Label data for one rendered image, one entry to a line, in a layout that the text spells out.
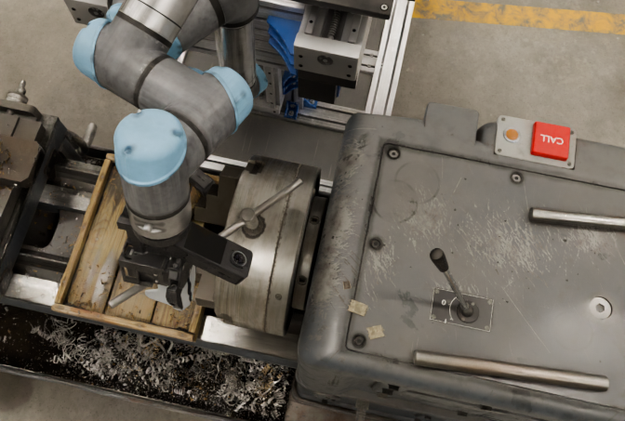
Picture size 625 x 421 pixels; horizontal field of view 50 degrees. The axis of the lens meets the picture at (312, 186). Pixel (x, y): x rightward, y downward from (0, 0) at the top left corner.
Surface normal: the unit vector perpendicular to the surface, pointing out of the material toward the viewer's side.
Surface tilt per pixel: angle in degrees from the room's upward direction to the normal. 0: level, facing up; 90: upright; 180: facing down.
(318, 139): 0
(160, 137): 19
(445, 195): 0
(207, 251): 35
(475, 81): 0
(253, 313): 64
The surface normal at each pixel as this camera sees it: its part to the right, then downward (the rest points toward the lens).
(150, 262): 0.08, -0.63
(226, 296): -0.16, 0.54
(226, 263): 0.55, -0.49
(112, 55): -0.18, -0.07
